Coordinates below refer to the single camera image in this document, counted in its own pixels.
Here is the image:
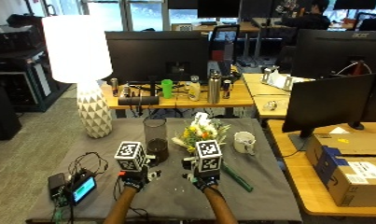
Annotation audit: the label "white marker cube glove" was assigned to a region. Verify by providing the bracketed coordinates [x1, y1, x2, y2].
[194, 139, 223, 174]
[113, 140, 149, 172]

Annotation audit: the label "black computer monitor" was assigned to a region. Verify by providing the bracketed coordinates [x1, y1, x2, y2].
[104, 30, 210, 97]

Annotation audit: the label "white marker cube left glove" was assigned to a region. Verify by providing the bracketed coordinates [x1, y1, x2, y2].
[113, 140, 149, 172]

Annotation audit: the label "cardboard box with label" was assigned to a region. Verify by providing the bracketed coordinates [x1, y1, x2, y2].
[304, 133, 376, 208]

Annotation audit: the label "black monitor with logo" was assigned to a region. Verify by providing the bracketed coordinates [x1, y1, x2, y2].
[290, 28, 376, 80]

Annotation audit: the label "yellow white flower bouquet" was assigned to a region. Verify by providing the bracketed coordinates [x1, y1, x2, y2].
[170, 112, 254, 193]

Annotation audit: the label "small device with lit screen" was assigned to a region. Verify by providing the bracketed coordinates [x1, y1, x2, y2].
[66, 175, 98, 206]

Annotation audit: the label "person's left hand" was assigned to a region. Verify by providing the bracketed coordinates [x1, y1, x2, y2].
[118, 154, 162, 191]

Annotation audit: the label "black cables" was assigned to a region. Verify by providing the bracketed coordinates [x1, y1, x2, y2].
[49, 151, 150, 224]

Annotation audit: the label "black equipment rack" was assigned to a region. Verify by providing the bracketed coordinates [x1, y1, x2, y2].
[0, 13, 73, 113]

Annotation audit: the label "black monitor back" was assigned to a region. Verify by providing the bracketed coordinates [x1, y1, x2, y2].
[281, 72, 376, 152]

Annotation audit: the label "grey table cloth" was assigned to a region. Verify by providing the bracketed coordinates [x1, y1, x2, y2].
[25, 117, 303, 223]

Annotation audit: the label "stainless steel bottle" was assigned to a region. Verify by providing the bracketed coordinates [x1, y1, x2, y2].
[206, 69, 223, 105]

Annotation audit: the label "white ceramic mug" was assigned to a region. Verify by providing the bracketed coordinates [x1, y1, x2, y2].
[233, 131, 257, 156]

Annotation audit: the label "dark glass vase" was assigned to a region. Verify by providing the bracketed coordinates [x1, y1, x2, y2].
[142, 117, 170, 163]

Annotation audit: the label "green plastic cup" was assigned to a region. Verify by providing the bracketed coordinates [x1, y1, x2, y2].
[159, 78, 174, 100]

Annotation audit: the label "black power bank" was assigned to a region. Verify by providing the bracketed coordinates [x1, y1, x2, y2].
[46, 173, 66, 200]

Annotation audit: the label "white table lamp patterned base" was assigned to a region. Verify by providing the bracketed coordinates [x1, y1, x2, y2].
[41, 14, 114, 139]

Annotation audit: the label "black office chair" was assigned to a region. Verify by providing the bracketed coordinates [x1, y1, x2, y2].
[207, 23, 242, 77]

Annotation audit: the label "white marker cube right glove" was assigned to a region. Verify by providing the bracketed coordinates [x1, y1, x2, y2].
[194, 139, 223, 174]

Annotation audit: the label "wooden desk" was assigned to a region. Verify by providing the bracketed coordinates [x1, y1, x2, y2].
[241, 73, 316, 119]
[266, 119, 376, 218]
[100, 78, 254, 110]

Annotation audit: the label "black cylinder speaker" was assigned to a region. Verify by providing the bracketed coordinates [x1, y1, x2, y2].
[117, 95, 159, 106]

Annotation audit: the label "person's right hand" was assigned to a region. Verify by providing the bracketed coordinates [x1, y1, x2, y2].
[181, 156, 222, 192]

